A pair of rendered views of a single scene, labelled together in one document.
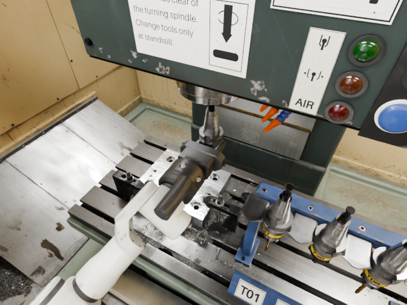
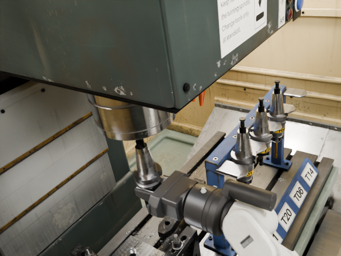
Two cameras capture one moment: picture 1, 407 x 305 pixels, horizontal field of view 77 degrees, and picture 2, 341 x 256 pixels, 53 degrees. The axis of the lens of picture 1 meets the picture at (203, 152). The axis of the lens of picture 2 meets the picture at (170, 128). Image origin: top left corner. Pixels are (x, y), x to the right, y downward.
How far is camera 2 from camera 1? 63 cm
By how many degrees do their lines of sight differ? 60
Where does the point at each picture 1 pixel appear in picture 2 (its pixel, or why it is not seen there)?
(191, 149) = (167, 193)
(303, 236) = (260, 145)
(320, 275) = not seen: hidden behind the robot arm
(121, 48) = (210, 67)
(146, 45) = (227, 45)
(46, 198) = not seen: outside the picture
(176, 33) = (241, 19)
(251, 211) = (237, 170)
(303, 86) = (280, 9)
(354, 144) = not seen: hidden behind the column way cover
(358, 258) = (274, 125)
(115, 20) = (208, 40)
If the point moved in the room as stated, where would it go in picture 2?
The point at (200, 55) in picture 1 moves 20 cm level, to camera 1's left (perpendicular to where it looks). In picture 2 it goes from (251, 26) to (264, 80)
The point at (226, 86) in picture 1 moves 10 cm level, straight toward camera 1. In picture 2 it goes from (260, 39) to (326, 35)
